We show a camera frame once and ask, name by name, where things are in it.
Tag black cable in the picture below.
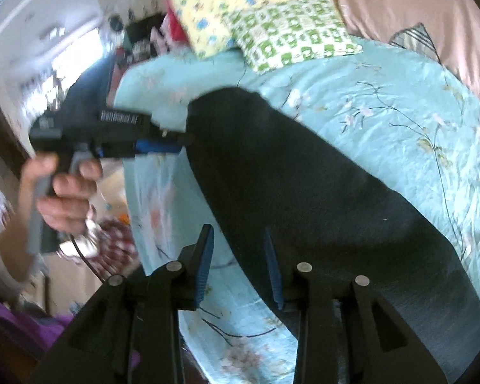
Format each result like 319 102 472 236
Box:
69 233 109 285

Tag dark blue cloth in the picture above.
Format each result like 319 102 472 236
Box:
61 53 123 117

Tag red plaid cloth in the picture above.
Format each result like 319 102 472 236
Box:
89 217 140 277

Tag teal floral bed sheet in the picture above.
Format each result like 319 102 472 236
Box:
114 34 480 384

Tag red plush cloth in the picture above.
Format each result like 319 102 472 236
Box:
165 0 191 43

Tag purple cloth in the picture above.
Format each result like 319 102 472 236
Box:
0 283 76 355

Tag bright window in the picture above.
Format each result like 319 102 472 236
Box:
48 27 113 86

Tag person's left hand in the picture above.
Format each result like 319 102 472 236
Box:
24 155 102 245

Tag black pants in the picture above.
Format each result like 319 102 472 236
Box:
186 87 480 384

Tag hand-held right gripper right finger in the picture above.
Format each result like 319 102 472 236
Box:
265 227 461 384

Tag green checkered pillow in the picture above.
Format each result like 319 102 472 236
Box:
223 0 364 75

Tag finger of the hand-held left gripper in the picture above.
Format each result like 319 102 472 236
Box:
134 139 185 156
150 125 195 145

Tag pink quilt with plaid hearts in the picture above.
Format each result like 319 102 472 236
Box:
315 0 480 108

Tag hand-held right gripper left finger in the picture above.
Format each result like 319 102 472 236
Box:
28 224 215 384

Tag black monitor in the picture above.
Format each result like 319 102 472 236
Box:
123 13 167 51

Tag yellow printed pillow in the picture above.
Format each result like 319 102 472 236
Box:
166 0 341 60

